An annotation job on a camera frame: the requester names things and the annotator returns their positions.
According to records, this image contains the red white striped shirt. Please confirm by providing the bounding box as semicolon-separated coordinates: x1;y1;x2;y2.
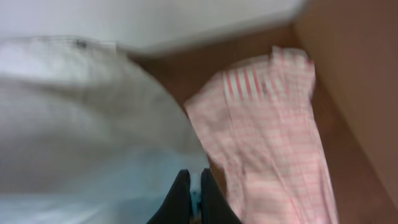
185;47;338;223

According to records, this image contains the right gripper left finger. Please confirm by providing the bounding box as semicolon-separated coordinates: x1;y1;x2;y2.
147;170;191;224

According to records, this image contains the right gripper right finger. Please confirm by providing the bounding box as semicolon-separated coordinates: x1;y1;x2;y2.
201;169;242;224

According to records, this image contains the white t-shirt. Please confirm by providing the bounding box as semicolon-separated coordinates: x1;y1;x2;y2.
1;38;209;223

